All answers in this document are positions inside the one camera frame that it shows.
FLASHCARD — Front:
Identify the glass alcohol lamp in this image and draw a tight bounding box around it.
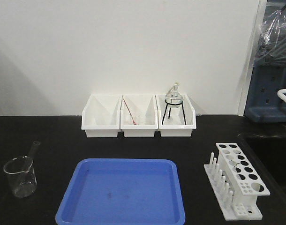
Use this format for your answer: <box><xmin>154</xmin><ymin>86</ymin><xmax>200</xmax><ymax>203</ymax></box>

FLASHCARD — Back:
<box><xmin>165</xmin><ymin>82</ymin><xmax>183</xmax><ymax>108</ymax></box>

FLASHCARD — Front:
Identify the white test tube rack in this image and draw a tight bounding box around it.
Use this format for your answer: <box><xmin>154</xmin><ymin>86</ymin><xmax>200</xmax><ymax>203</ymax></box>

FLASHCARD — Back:
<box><xmin>203</xmin><ymin>142</ymin><xmax>270</xmax><ymax>221</ymax></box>

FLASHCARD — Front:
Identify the plastic bag of pegs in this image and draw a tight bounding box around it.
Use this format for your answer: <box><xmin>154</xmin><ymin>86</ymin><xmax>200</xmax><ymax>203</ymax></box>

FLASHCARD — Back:
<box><xmin>254</xmin><ymin>2</ymin><xmax>286</xmax><ymax>67</ymax></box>

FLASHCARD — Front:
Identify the blue plastic tray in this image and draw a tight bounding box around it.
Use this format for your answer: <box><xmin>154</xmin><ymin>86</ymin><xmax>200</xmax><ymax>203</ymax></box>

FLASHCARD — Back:
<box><xmin>55</xmin><ymin>158</ymin><xmax>186</xmax><ymax>225</ymax></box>

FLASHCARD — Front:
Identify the white storage bin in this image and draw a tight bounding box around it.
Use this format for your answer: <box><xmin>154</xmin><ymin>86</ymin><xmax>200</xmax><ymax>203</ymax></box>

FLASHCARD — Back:
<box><xmin>156</xmin><ymin>94</ymin><xmax>196</xmax><ymax>137</ymax></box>
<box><xmin>81</xmin><ymin>94</ymin><xmax>122</xmax><ymax>138</ymax></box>
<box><xmin>120</xmin><ymin>95</ymin><xmax>158</xmax><ymax>137</ymax></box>

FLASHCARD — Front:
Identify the left white storage bin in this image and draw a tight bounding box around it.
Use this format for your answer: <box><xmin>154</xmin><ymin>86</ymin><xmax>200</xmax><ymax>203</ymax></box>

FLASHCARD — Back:
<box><xmin>81</xmin><ymin>94</ymin><xmax>122</xmax><ymax>138</ymax></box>

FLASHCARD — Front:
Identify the right white storage bin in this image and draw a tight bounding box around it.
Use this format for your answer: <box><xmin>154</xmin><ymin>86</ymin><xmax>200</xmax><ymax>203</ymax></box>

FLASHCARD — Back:
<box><xmin>156</xmin><ymin>94</ymin><xmax>196</xmax><ymax>137</ymax></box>

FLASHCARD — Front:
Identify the small beaker in bin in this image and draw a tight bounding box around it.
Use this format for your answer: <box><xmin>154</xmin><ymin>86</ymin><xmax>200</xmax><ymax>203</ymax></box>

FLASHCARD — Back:
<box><xmin>125</xmin><ymin>114</ymin><xmax>141</xmax><ymax>125</ymax></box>

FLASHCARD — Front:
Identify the clear glass beaker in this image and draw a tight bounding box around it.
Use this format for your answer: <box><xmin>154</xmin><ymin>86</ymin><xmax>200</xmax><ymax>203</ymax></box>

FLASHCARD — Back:
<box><xmin>3</xmin><ymin>156</ymin><xmax>37</xmax><ymax>198</ymax></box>

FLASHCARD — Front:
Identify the blue-grey pegboard drying rack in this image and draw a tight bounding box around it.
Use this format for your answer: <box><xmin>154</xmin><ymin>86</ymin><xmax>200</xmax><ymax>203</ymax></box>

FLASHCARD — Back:
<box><xmin>244</xmin><ymin>0</ymin><xmax>286</xmax><ymax>123</ymax></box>

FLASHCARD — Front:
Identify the middle white storage bin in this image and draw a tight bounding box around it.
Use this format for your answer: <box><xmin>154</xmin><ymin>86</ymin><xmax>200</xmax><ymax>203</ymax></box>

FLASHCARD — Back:
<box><xmin>120</xmin><ymin>95</ymin><xmax>158</xmax><ymax>137</ymax></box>

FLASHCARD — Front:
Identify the clear glass test tube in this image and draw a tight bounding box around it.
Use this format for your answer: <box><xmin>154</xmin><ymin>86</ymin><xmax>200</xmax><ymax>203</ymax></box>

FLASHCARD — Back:
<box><xmin>21</xmin><ymin>141</ymin><xmax>41</xmax><ymax>172</ymax></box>

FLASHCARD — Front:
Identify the black lab sink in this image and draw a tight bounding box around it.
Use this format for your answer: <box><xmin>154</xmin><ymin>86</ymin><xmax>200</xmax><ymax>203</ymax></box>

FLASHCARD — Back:
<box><xmin>238</xmin><ymin>133</ymin><xmax>286</xmax><ymax>203</ymax></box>

